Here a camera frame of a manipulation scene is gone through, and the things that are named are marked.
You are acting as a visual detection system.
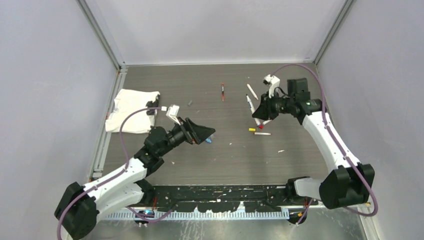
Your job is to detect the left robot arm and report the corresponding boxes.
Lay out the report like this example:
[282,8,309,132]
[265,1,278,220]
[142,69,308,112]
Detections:
[54,118,216,240]

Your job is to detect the white pen upper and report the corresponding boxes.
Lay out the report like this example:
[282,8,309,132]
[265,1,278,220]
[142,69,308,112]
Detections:
[246,83,259,100]

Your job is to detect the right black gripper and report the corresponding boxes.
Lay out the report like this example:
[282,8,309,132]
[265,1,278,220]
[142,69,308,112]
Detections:
[252,90,294,121]

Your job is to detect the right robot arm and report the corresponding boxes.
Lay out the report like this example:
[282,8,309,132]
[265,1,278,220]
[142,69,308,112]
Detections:
[252,75,375,209]

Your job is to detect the red black pen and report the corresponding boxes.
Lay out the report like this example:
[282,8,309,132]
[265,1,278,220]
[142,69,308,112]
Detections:
[220,83,225,102]

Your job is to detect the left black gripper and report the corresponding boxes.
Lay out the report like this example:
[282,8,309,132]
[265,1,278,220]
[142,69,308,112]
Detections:
[158,117,215,157]

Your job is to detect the white pen red tip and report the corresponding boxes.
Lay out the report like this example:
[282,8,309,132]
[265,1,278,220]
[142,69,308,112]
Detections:
[254,132,272,136]

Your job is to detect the white stained cloth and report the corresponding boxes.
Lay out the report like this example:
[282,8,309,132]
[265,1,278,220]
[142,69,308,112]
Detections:
[105,89,161,134]

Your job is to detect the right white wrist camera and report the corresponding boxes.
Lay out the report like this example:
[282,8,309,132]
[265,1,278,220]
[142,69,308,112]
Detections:
[263,74,280,98]

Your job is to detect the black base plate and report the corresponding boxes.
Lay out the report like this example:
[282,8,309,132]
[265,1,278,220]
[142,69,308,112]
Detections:
[131,184,310,213]

